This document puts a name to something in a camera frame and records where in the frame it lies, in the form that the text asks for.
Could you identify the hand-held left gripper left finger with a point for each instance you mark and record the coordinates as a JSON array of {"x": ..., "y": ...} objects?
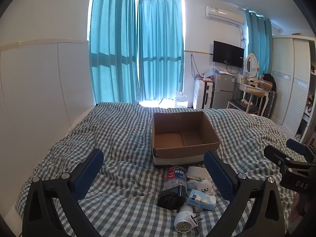
[{"x": 88, "y": 175}]

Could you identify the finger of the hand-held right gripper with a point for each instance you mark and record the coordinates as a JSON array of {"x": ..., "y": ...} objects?
[
  {"x": 296, "y": 143},
  {"x": 275, "y": 154}
]

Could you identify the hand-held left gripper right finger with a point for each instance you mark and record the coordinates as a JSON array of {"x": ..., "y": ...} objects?
[{"x": 218, "y": 175}]

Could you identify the white plush toy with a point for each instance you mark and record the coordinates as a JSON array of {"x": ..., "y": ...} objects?
[{"x": 203, "y": 189}]

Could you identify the white tape roll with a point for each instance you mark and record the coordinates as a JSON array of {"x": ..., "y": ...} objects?
[{"x": 197, "y": 171}]

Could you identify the blue tissue pack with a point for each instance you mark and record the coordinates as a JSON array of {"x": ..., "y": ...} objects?
[{"x": 201, "y": 200}]

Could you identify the clear bottle with red label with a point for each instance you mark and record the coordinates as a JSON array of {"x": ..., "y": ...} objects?
[{"x": 176, "y": 175}]

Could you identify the black bag roll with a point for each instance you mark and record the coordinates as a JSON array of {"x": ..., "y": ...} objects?
[{"x": 170, "y": 199}]

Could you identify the white plug adapter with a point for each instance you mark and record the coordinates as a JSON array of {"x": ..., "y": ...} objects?
[{"x": 184, "y": 223}]

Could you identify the cardboard box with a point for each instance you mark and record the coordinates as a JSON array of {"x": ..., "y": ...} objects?
[{"x": 172, "y": 128}]

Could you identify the grey checked blanket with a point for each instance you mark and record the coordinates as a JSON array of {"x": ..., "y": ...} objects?
[{"x": 123, "y": 133}]

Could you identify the black cushioned stool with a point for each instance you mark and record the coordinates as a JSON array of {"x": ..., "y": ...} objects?
[{"x": 243, "y": 106}]

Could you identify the white louvred wardrobe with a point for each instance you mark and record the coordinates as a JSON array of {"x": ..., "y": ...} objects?
[{"x": 293, "y": 79}]

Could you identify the white dressing table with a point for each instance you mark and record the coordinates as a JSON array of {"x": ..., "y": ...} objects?
[{"x": 249, "y": 87}]

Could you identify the small silver fridge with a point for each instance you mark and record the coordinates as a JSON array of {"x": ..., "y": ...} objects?
[{"x": 223, "y": 91}]

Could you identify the white suitcase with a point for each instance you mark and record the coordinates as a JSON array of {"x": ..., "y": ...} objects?
[{"x": 200, "y": 93}]

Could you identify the clear water jug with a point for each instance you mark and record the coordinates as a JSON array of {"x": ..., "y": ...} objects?
[{"x": 181, "y": 100}]

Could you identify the white oval mirror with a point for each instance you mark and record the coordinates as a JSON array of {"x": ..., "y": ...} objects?
[{"x": 251, "y": 65}]

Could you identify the clear plastic bag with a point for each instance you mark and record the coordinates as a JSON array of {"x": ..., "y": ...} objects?
[{"x": 209, "y": 72}]

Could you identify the short teal curtain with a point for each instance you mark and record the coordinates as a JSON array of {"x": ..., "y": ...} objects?
[{"x": 258, "y": 34}]

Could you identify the wide teal curtain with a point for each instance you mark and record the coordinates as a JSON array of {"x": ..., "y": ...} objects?
[{"x": 111, "y": 42}]

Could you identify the narrow teal curtain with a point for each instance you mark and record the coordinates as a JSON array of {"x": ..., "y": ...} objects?
[{"x": 160, "y": 49}]

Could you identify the white air conditioner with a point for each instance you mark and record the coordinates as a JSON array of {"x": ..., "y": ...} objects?
[{"x": 223, "y": 14}]

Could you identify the black wall television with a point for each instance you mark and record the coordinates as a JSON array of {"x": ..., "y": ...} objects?
[{"x": 228, "y": 53}]

